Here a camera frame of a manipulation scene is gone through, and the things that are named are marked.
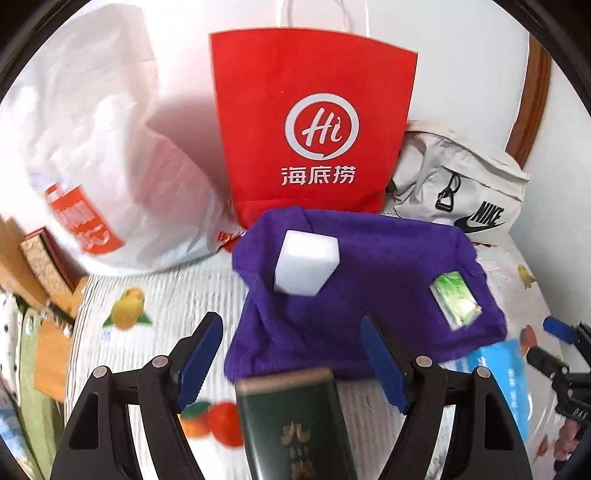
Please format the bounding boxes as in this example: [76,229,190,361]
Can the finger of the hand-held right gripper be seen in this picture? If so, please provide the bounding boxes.
[543,317,591,356]
[526,346,571,379]

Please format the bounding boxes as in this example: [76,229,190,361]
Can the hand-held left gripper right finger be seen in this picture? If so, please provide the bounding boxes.
[360,316,536,480]

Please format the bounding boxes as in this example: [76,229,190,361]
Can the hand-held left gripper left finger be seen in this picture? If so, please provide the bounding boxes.
[50,312,224,480]

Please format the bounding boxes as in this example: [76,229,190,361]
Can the white sponge block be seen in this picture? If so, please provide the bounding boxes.
[273,229,341,297]

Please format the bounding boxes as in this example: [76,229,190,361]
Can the person's right hand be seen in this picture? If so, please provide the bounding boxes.
[556,422,587,462]

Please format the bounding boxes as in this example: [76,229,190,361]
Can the blue tissue box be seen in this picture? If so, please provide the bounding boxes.
[443,339,529,439]

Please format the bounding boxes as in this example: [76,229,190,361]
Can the fruit printed tablecloth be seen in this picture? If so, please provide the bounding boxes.
[65,231,583,480]

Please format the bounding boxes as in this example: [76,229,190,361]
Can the purple cloth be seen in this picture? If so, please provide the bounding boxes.
[223,208,509,383]

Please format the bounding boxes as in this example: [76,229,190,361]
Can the green tissue packet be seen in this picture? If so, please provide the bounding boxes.
[429,272,483,331]

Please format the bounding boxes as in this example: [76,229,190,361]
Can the dark green tin box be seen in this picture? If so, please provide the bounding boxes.
[235,368,358,480]

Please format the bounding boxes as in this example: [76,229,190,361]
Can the wooden furniture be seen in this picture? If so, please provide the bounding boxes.
[0,217,89,402]

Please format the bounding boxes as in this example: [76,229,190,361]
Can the green dotted cloth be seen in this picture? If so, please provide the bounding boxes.
[0,293,61,469]

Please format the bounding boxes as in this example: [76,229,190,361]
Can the patterned brown book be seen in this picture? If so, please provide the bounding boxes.
[21,227,77,296]

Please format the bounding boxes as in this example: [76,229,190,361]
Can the beige sling bag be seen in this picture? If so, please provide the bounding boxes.
[390,119,531,244]

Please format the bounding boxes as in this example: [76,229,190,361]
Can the white plastic shopping bag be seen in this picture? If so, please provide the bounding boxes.
[0,2,247,273]

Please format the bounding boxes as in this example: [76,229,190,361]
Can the red paper bag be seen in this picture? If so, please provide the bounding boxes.
[209,0,419,230]

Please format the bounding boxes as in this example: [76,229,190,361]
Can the wooden door frame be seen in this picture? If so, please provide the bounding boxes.
[505,34,553,167]

